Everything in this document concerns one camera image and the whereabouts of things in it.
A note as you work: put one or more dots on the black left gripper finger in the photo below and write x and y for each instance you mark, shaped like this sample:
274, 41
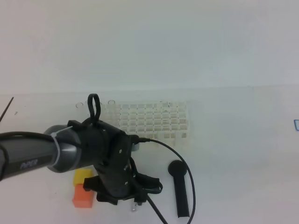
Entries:
93, 184
149, 184

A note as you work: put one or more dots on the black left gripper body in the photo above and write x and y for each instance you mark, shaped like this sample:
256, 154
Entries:
108, 149

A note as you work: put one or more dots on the clear glass test tube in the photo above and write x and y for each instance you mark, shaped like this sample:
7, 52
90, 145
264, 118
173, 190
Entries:
134, 206

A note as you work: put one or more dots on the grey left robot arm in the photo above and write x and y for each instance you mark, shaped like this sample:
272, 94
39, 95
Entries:
64, 148

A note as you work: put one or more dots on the white test tube rack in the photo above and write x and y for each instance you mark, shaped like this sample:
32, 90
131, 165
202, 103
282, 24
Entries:
160, 120

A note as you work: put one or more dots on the yellow cube block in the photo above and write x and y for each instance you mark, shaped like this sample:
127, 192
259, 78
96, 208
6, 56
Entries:
80, 175

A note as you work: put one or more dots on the orange cube block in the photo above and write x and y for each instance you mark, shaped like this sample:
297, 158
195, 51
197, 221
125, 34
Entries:
82, 198

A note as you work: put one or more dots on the white zip tie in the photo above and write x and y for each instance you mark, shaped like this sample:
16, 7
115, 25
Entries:
54, 137

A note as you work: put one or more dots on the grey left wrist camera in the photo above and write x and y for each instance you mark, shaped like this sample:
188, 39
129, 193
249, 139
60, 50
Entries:
135, 147

